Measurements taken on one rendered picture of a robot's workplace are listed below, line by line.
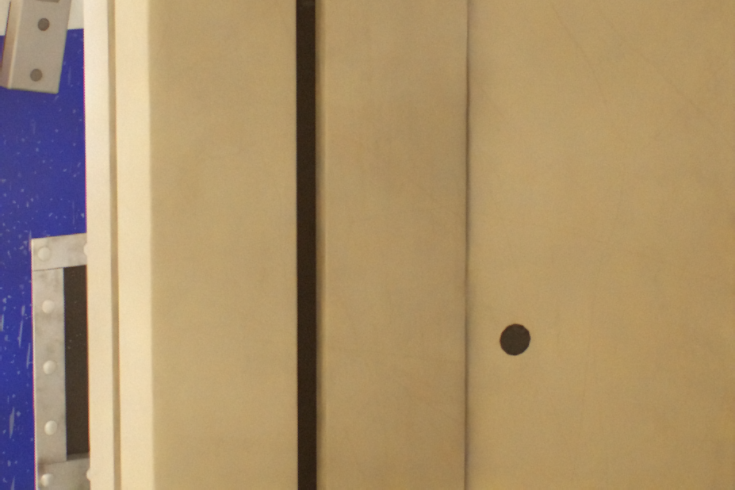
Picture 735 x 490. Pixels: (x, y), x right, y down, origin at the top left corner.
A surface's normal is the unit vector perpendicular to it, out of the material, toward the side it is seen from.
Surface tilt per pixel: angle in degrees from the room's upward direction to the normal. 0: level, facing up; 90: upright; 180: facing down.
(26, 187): 90
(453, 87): 90
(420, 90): 90
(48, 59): 90
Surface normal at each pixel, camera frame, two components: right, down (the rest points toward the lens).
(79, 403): 0.46, 0.19
